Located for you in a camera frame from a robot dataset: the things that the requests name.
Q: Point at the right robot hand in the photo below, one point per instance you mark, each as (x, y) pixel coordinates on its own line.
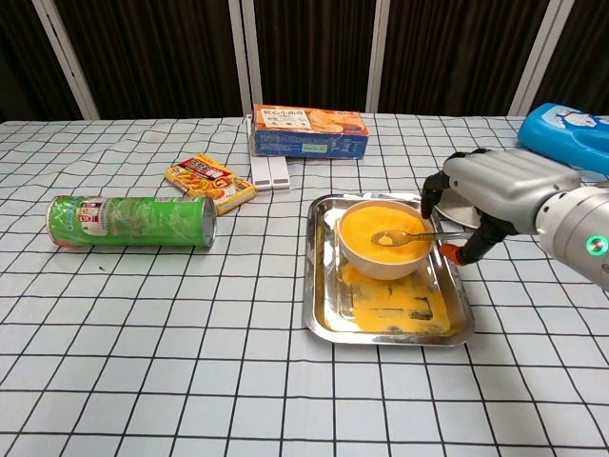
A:
(504, 181)

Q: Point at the small metal spoon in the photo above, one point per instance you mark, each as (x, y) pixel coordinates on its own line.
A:
(390, 238)

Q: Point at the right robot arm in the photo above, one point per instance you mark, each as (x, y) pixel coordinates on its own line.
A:
(575, 224)

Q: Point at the beige bowl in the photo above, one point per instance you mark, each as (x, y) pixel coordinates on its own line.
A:
(385, 269)

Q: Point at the round steel plate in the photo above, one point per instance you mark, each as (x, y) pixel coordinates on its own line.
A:
(459, 214)

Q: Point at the blue detergent bottle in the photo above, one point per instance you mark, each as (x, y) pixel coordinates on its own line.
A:
(561, 131)

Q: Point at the orange blue cookie box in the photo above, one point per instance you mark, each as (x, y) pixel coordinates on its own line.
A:
(309, 133)

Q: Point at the rectangular steel tray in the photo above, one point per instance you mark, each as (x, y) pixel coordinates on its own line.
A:
(316, 285)

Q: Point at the white sealing clip bar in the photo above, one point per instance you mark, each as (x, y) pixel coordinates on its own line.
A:
(279, 173)
(261, 173)

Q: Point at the yellow curry box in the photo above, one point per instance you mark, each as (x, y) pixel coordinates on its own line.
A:
(209, 183)

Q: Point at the green chip can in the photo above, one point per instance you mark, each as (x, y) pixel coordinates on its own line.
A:
(138, 221)

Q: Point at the dark white-framed folding screen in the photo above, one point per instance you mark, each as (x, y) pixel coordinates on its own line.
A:
(157, 52)

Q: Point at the white checked tablecloth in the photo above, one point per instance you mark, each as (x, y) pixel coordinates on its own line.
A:
(166, 357)

